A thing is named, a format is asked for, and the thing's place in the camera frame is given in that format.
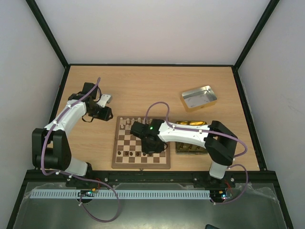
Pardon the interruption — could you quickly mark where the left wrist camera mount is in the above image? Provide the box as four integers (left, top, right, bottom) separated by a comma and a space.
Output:
97, 94, 112, 108

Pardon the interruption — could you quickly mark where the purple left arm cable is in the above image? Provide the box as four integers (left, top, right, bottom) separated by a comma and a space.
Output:
41, 76, 121, 223

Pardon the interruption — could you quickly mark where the wooden chessboard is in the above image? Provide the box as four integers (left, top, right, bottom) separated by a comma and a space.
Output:
112, 116, 171, 170

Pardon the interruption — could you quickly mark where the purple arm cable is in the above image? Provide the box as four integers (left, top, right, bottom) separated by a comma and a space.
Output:
41, 76, 121, 223
145, 102, 249, 206

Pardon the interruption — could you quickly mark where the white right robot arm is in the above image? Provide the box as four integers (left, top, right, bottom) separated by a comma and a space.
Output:
130, 119, 238, 187

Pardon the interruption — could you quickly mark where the silver tin lid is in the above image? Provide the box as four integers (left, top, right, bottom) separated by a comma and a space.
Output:
180, 85, 217, 113

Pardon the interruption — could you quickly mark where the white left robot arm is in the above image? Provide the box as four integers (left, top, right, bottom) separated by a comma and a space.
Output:
31, 83, 113, 177

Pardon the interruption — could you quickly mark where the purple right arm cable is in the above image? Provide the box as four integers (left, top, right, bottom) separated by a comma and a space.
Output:
145, 102, 249, 206

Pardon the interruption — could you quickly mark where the white slotted cable duct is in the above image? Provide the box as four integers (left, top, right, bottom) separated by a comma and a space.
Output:
29, 189, 210, 200

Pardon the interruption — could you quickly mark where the gold tin tray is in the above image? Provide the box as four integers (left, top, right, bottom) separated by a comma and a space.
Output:
175, 121, 208, 155

